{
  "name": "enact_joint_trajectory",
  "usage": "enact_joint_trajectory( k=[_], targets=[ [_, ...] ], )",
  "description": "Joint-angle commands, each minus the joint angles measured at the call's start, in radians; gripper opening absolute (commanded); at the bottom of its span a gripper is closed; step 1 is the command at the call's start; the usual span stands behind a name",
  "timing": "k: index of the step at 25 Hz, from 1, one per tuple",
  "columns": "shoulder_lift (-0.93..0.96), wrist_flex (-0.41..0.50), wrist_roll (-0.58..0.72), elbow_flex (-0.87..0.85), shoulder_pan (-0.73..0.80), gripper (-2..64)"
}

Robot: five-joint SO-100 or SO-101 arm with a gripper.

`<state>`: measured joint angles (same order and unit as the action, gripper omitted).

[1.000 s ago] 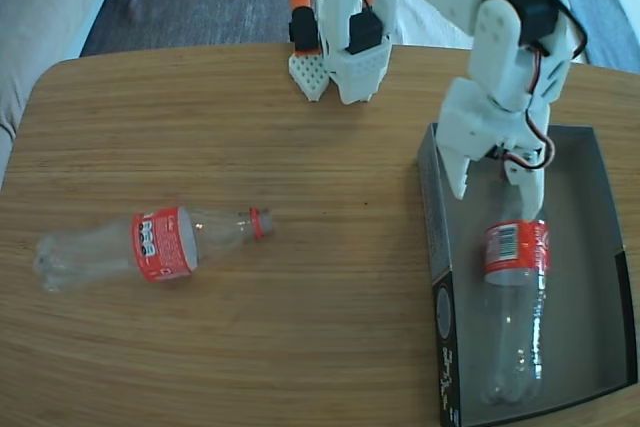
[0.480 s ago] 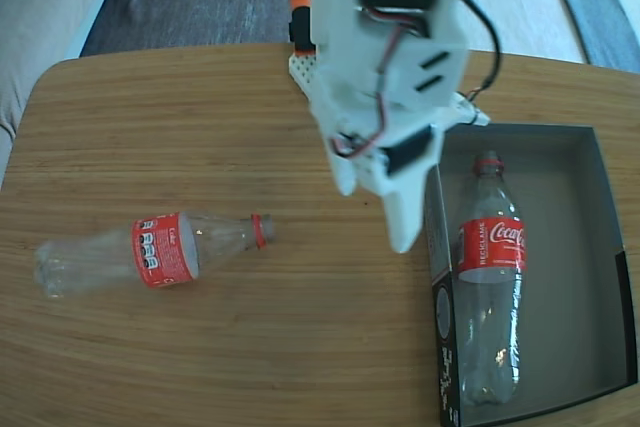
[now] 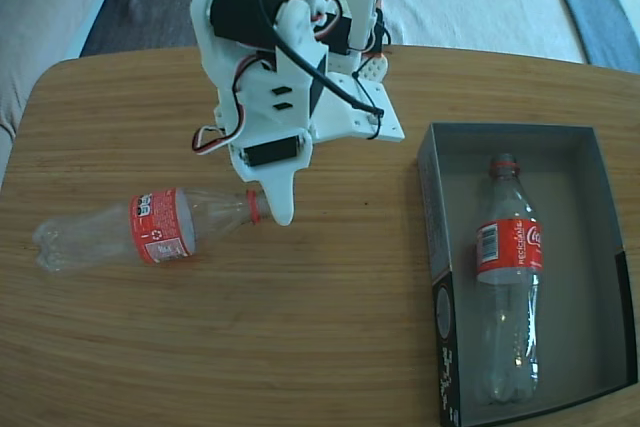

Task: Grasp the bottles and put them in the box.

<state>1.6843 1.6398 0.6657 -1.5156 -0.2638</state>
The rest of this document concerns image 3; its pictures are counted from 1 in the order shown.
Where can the clear bottle barcode red label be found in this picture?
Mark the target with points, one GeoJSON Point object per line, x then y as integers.
{"type": "Point", "coordinates": [160, 227]}

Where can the clear bottle Reciclame red label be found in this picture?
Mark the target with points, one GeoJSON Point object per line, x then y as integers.
{"type": "Point", "coordinates": [510, 247]}

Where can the grey cardboard box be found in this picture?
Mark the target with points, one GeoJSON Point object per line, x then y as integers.
{"type": "Point", "coordinates": [580, 247]}

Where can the orange and black clamp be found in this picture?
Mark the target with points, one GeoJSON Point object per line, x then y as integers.
{"type": "Point", "coordinates": [380, 29]}

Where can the white cloth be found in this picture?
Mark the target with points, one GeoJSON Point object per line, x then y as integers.
{"type": "Point", "coordinates": [475, 7]}

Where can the light beige sofa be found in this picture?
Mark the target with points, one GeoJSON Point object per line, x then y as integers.
{"type": "Point", "coordinates": [40, 22]}

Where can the flat white camera plate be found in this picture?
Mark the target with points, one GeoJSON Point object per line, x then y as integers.
{"type": "Point", "coordinates": [350, 119]}

